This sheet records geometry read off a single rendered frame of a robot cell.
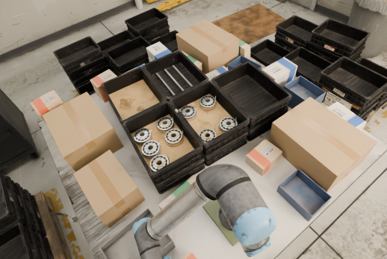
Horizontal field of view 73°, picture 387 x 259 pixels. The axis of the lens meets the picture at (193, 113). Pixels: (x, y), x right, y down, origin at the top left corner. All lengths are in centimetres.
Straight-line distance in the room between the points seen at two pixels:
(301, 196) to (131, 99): 117
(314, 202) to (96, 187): 109
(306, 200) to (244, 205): 80
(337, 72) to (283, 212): 143
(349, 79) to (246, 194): 188
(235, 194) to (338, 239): 157
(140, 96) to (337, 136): 118
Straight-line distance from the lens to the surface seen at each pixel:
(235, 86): 175
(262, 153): 150
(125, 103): 177
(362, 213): 239
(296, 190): 151
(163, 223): 93
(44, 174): 282
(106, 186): 142
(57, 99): 187
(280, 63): 187
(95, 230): 154
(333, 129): 153
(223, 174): 77
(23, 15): 437
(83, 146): 158
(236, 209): 74
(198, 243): 139
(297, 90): 185
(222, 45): 197
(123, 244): 141
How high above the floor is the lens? 204
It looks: 49 degrees down
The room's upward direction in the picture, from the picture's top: 9 degrees counter-clockwise
